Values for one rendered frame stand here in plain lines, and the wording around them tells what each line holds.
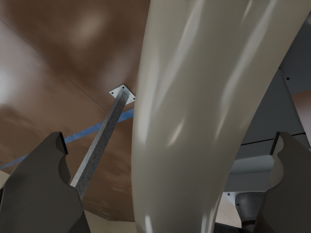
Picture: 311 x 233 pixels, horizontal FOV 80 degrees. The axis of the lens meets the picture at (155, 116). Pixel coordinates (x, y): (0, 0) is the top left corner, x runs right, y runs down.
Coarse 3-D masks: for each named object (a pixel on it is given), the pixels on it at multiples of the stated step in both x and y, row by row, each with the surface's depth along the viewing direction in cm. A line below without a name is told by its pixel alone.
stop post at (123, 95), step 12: (120, 96) 168; (132, 96) 174; (120, 108) 163; (108, 120) 149; (108, 132) 145; (96, 144) 134; (96, 156) 131; (84, 168) 122; (72, 180) 121; (84, 180) 119; (84, 192) 117
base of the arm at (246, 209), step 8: (256, 192) 66; (240, 200) 69; (248, 200) 66; (256, 200) 64; (240, 208) 68; (248, 208) 65; (256, 208) 64; (240, 216) 69; (248, 216) 65; (256, 216) 63; (248, 224) 63
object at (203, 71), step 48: (192, 0) 3; (240, 0) 3; (288, 0) 3; (144, 48) 4; (192, 48) 3; (240, 48) 3; (288, 48) 3; (144, 96) 4; (192, 96) 3; (240, 96) 3; (144, 144) 4; (192, 144) 4; (240, 144) 4; (144, 192) 5; (192, 192) 4
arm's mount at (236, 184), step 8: (232, 176) 74; (240, 176) 72; (248, 176) 70; (256, 176) 69; (264, 176) 67; (232, 184) 72; (240, 184) 70; (248, 184) 69; (256, 184) 67; (264, 184) 65; (224, 192) 72; (232, 192) 71; (240, 192) 69; (248, 192) 68; (264, 192) 65; (232, 200) 75
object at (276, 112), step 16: (272, 80) 80; (272, 96) 75; (288, 96) 70; (256, 112) 74; (272, 112) 70; (288, 112) 66; (256, 128) 70; (272, 128) 66; (288, 128) 62; (256, 144) 66; (304, 144) 56; (240, 160) 67; (256, 160) 64; (272, 160) 62
